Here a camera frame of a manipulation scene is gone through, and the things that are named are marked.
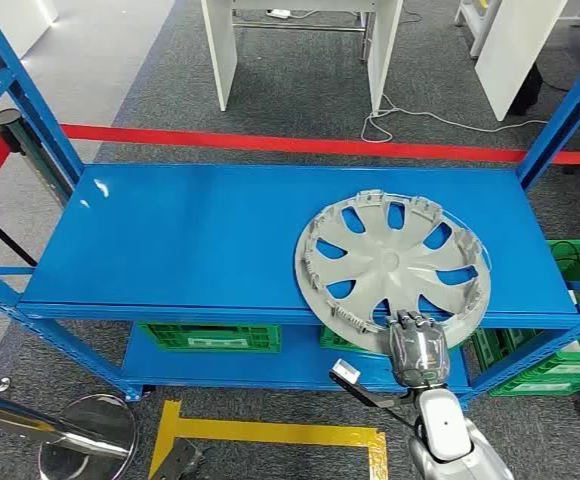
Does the black left wrist camera bracket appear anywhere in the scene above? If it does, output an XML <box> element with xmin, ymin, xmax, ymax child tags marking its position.
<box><xmin>150</xmin><ymin>437</ymin><xmax>206</xmax><ymax>480</ymax></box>

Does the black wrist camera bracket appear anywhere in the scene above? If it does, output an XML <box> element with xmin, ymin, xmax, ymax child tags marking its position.
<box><xmin>150</xmin><ymin>437</ymin><xmax>206</xmax><ymax>480</ymax></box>
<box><xmin>329</xmin><ymin>370</ymin><xmax>421</xmax><ymax>432</ymax></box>

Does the grey plastic wheel cover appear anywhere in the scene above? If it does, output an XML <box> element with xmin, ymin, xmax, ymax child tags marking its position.
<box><xmin>294</xmin><ymin>189</ymin><xmax>492</xmax><ymax>356</ymax></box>

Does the black cable coil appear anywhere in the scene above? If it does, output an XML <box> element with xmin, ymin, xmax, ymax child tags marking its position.
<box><xmin>551</xmin><ymin>240</ymin><xmax>580</xmax><ymax>268</ymax></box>

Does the white desk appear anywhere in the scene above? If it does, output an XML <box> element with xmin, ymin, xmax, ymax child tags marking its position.
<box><xmin>199</xmin><ymin>0</ymin><xmax>405</xmax><ymax>113</ymax></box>
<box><xmin>454</xmin><ymin>0</ymin><xmax>580</xmax><ymax>123</ymax></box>

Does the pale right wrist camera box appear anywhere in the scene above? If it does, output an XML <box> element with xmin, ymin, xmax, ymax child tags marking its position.
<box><xmin>331</xmin><ymin>358</ymin><xmax>361</xmax><ymax>386</ymax></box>

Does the white floor cable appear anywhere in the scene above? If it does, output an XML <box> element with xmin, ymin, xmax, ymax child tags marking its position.
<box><xmin>359</xmin><ymin>92</ymin><xmax>580</xmax><ymax>145</ymax></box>

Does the chrome stanchion post with base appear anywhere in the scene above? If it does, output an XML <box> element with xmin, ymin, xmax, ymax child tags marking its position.
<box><xmin>0</xmin><ymin>386</ymin><xmax>140</xmax><ymax>480</ymax></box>

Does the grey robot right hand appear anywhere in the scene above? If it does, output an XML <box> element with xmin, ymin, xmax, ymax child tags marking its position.
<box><xmin>384</xmin><ymin>309</ymin><xmax>451</xmax><ymax>391</ymax></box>

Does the black right wrist camera bracket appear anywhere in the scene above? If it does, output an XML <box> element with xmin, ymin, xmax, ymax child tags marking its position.
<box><xmin>329</xmin><ymin>370</ymin><xmax>421</xmax><ymax>432</ymax></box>

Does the blue metal shelf rack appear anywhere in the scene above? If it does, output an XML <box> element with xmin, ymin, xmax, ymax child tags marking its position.
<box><xmin>0</xmin><ymin>0</ymin><xmax>580</xmax><ymax>425</ymax></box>

